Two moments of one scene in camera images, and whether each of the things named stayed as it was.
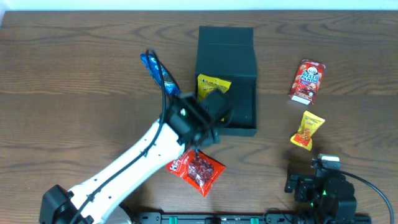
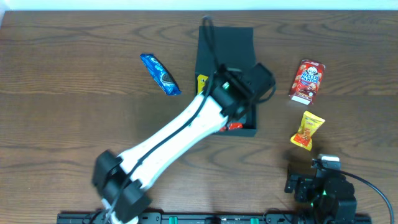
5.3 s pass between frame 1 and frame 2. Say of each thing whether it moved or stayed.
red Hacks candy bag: moved
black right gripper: stayed
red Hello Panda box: stayed
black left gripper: moved
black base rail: stayed
